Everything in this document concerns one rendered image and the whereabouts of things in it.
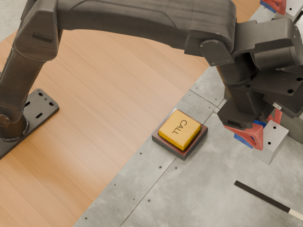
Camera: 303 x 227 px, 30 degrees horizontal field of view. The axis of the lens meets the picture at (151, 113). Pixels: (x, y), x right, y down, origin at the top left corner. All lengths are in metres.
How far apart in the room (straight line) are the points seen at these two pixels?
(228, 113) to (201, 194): 0.23
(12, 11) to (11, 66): 1.54
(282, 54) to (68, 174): 0.51
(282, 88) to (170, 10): 0.19
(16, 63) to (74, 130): 0.29
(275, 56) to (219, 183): 0.36
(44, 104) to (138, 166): 0.24
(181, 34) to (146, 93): 0.43
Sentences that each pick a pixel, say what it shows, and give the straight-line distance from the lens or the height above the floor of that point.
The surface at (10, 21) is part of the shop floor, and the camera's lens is 2.44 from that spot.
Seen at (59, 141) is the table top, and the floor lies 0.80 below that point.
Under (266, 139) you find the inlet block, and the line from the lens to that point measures 0.95.
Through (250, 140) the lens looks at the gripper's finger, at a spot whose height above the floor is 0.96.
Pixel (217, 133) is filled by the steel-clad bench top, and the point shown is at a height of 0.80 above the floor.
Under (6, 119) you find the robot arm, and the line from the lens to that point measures 1.06.
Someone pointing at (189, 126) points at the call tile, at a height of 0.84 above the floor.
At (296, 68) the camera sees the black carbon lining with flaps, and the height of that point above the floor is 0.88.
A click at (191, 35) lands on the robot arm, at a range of 0.76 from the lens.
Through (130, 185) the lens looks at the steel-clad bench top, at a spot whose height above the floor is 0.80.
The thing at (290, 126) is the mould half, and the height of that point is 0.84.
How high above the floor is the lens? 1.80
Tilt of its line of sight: 60 degrees down
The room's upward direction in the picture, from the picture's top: 6 degrees counter-clockwise
